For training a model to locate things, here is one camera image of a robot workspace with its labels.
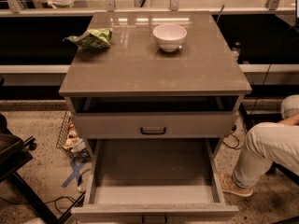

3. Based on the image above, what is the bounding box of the grey drawer cabinet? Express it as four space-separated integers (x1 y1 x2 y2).
58 10 253 224

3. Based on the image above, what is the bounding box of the grey middle drawer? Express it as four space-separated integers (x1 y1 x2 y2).
71 112 237 139

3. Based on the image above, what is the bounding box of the open bottom drawer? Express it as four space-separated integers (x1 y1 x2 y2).
72 139 238 224

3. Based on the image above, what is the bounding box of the white ceramic bowl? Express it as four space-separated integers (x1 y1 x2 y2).
153 24 187 52

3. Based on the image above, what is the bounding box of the green chip bag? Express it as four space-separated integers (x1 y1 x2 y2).
64 28 113 49

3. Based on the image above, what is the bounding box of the tan shoe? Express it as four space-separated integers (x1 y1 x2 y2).
219 173 253 198

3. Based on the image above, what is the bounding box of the seated person in beige trousers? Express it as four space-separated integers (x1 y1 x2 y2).
231 95 299 188

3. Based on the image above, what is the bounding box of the black office chair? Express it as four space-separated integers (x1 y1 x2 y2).
0 114 58 224

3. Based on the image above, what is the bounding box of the black drawer handle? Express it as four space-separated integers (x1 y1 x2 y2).
140 127 166 135

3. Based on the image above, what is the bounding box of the wire basket with snacks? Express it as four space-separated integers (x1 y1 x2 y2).
56 111 90 159

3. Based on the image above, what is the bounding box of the black cable right of cabinet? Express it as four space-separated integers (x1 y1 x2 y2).
222 124 247 151

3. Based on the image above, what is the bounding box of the black floor cable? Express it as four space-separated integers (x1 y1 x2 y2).
0 191 87 217

